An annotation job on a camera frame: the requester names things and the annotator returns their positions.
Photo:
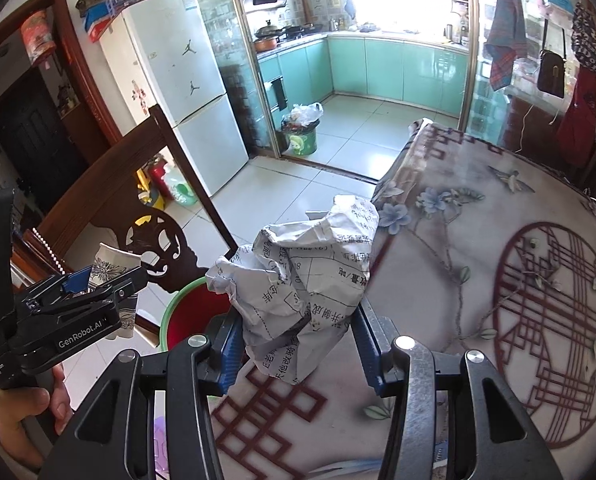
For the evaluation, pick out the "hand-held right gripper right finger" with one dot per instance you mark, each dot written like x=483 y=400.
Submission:
x=365 y=357

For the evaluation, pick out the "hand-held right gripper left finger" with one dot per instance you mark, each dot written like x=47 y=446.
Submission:
x=230 y=357

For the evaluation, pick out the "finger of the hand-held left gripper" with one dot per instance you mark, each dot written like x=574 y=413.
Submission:
x=77 y=281
x=92 y=292

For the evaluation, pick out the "patterned paper cup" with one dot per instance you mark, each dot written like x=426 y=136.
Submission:
x=105 y=265

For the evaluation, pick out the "red bucket with green rim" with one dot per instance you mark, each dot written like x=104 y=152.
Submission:
x=192 y=315

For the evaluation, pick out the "white printed paper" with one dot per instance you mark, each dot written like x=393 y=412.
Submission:
x=308 y=270

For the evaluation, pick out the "person's left forearm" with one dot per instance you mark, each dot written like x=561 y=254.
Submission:
x=7 y=467

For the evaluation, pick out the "person's left hand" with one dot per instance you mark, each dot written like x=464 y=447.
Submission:
x=22 y=415

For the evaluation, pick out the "carved wooden chair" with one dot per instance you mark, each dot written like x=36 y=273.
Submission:
x=112 y=180

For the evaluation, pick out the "yellow plastic container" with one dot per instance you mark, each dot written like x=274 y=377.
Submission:
x=147 y=197

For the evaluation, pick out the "red fire extinguisher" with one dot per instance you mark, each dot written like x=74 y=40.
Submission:
x=158 y=180

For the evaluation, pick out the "green plastic bottle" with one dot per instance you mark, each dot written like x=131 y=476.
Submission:
x=182 y=190

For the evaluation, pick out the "white refrigerator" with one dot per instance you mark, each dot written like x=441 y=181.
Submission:
x=187 y=90

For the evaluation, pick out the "green kitchen waste bin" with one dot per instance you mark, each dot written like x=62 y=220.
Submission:
x=303 y=142

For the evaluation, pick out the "red hanging decoration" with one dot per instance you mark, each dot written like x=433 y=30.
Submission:
x=37 y=37

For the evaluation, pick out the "white plastic bag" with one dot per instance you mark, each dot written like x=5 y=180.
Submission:
x=305 y=114

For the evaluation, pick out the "blue and red box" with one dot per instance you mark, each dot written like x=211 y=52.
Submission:
x=97 y=25

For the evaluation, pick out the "dark green bag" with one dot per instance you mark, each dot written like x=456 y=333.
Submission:
x=93 y=0

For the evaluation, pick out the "teal kitchen cabinets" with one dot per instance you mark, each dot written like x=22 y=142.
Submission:
x=403 y=70

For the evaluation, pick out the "orange pot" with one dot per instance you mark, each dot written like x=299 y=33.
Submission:
x=267 y=44

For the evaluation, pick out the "black wok with lid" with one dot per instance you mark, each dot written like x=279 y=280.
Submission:
x=268 y=30

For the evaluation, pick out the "red hanging garment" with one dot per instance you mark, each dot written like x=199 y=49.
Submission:
x=578 y=120

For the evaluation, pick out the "black handbag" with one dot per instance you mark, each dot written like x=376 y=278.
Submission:
x=550 y=75

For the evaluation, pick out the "plaid hanging cloth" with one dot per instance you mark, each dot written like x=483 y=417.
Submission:
x=505 y=35

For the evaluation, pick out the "wooden cutting board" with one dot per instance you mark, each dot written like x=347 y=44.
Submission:
x=312 y=7

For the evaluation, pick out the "black and white patterned bag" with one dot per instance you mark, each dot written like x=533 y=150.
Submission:
x=595 y=40

